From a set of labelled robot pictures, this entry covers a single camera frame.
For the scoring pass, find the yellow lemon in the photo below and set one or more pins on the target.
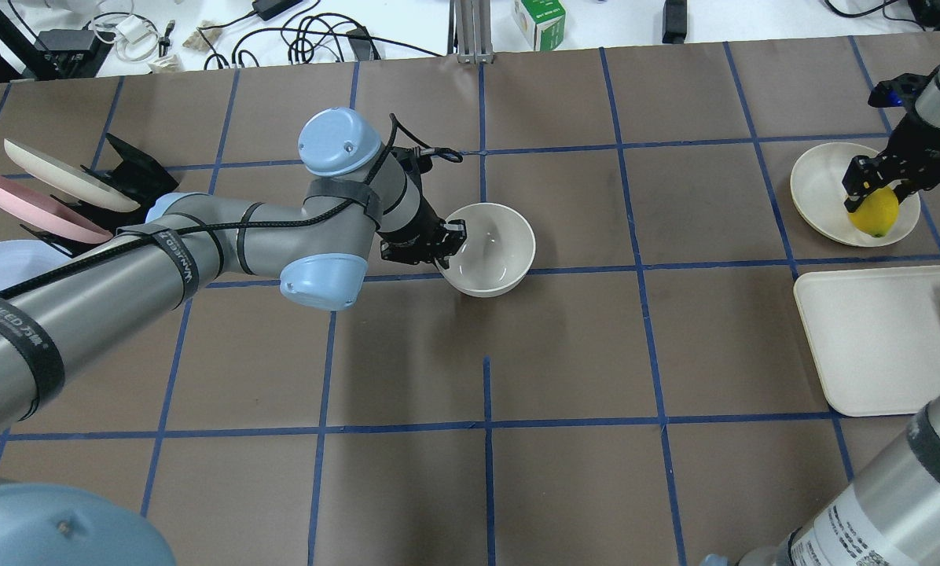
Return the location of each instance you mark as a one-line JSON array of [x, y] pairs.
[[877, 214]]

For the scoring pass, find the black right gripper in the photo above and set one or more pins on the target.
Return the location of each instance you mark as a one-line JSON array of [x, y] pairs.
[[912, 140]]

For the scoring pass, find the cream round plate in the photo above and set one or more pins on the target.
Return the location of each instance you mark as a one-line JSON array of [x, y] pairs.
[[817, 191]]

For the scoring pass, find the cream rectangular tray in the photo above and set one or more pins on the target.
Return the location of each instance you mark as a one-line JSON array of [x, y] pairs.
[[874, 335]]

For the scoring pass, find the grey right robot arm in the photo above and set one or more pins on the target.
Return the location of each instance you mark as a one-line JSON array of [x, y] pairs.
[[890, 513]]

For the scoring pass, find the white ceramic bowl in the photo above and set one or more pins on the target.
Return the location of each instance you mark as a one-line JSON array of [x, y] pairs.
[[498, 251]]

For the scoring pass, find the green white carton box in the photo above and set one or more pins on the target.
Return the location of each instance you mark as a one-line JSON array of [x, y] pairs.
[[543, 23]]

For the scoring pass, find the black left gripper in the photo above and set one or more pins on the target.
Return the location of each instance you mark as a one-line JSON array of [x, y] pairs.
[[408, 236]]

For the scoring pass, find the pink plate in rack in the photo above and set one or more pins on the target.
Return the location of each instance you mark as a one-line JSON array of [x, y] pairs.
[[49, 214]]

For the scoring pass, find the cream plate in rack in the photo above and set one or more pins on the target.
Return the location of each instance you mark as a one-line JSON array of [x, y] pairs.
[[68, 179]]

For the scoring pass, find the lavender plate in rack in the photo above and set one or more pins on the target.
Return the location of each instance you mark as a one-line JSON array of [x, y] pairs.
[[21, 260]]

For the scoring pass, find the aluminium frame post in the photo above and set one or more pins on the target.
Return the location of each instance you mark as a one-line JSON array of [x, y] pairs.
[[470, 32]]

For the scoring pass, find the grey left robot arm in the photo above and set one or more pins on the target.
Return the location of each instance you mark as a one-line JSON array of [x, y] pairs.
[[50, 327]]

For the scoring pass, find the black power adapter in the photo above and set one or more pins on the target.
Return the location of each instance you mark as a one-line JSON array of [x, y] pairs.
[[269, 9]]

